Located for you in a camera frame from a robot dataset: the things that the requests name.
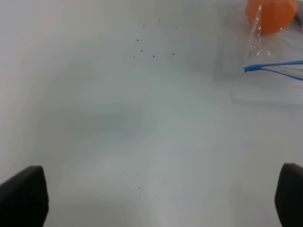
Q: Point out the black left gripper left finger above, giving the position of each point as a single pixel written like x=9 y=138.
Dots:
x=24 y=200

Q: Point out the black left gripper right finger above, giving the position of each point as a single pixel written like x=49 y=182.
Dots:
x=289 y=195

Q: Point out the clear zip bag blue seal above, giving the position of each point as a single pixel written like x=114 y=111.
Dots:
x=263 y=69

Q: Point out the orange toy fruit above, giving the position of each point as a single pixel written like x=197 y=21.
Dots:
x=270 y=16

